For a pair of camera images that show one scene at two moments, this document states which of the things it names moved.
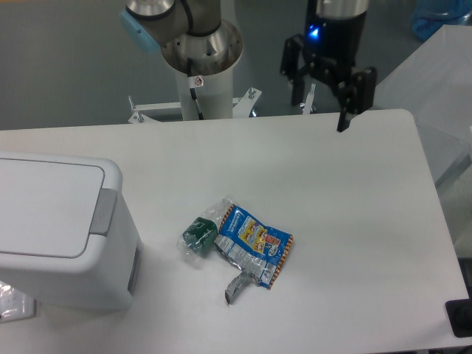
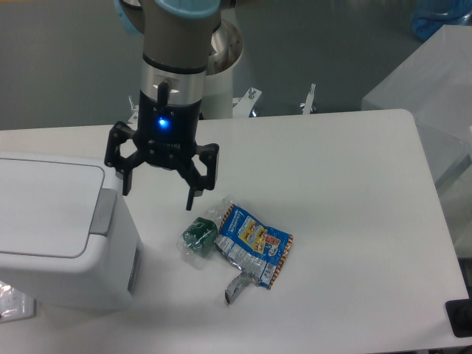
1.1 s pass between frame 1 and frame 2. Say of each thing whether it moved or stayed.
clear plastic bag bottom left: stayed
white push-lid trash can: stayed
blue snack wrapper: stayed
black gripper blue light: moved
